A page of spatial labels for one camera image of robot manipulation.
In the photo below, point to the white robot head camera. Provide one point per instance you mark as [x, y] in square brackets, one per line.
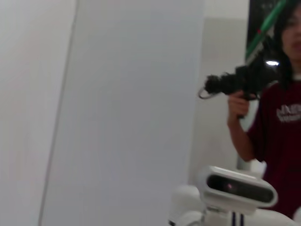
[235, 186]

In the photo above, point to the black handheld teleoperation controller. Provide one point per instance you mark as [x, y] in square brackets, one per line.
[232, 83]

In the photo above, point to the person in maroon shirt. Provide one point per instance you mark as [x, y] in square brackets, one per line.
[282, 141]

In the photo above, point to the green ceiling pipe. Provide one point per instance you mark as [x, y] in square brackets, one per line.
[265, 23]

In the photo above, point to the person's right forearm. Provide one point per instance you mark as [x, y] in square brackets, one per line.
[242, 141]

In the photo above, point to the small ceiling lamp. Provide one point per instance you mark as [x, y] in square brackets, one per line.
[272, 63]

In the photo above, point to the light grey partition panel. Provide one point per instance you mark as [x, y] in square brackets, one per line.
[129, 117]

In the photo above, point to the person's right hand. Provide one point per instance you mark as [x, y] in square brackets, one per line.
[237, 107]

